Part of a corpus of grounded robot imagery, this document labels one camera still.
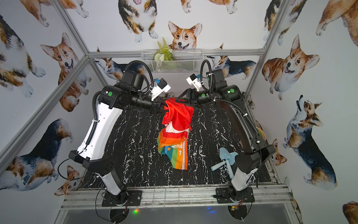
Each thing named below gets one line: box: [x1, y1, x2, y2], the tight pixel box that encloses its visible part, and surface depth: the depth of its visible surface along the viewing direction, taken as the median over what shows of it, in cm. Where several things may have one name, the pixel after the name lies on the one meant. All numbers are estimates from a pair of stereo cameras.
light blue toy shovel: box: [210, 147, 239, 179], surface depth 87 cm
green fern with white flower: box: [153, 36, 174, 73], surface depth 84 cm
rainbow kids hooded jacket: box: [156, 97, 195, 170], surface depth 78 cm
